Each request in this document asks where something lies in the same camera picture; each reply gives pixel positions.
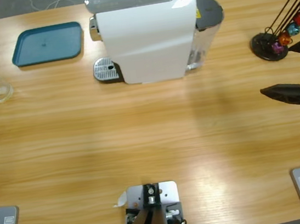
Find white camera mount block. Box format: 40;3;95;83
122;179;185;224

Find black capsule holder with rods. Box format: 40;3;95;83
244;0;300;65

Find white tape strip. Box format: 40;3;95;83
110;191;129;209

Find teal plastic tray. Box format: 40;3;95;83
8;20;88;68

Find dark camera post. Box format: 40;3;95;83
110;182;165;224

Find purple coffee capsule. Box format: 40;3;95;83
270;41;285;55

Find white capsule coffee machine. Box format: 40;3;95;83
84;0;207;91

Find orange coffee capsule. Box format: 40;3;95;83
278;31;293;47

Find white floor cable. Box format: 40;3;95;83
24;0;89;13

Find clear water tank black lid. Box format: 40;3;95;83
175;0;232;72

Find teal coffee capsule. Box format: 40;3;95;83
285;22;300;37

